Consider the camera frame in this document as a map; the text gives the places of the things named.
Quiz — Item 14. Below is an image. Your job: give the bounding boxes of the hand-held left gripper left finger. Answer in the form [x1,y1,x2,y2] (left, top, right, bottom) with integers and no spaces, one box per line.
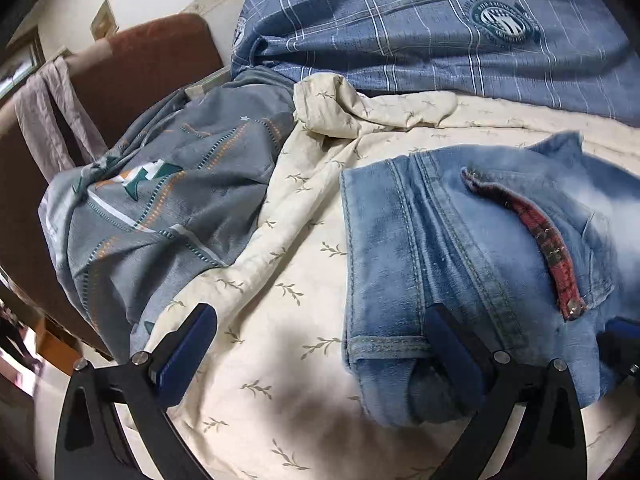
[54,302,218,480]

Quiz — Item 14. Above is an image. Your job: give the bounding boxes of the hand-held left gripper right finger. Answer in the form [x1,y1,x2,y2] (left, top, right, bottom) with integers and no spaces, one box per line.
[425,304,589,480]

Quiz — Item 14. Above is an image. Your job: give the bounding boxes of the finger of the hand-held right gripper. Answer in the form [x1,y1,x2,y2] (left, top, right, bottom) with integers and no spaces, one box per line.
[602,316,640,378]

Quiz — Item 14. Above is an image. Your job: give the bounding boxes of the light blue denim pants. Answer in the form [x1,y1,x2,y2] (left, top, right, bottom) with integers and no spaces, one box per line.
[340,130,640,428]

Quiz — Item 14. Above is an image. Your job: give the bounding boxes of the cream leaf-print bed sheet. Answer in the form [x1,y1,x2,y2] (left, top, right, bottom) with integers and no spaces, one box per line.
[145,72,640,480]

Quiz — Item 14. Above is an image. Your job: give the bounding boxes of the orange wooden box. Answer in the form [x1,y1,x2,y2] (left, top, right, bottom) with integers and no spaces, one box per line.
[35,317,82,376]

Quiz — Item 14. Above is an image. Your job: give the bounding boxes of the grey patterned sweatshirt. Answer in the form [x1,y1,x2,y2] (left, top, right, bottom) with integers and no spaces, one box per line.
[39,67,296,363]

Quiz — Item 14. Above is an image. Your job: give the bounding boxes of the grey cloth on headboard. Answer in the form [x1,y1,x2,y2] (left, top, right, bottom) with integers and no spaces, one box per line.
[14,56,108,186]

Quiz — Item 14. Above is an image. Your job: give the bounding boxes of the brown headboard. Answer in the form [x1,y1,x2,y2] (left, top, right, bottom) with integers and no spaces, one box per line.
[0,12,224,361]

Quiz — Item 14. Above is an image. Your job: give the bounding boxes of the wooden glass-pane door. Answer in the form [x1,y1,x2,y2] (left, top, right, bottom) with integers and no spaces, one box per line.
[0,27,46,106]

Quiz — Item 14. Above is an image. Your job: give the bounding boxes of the small beige wall picture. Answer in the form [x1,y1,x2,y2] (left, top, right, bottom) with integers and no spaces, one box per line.
[90,0,119,36]

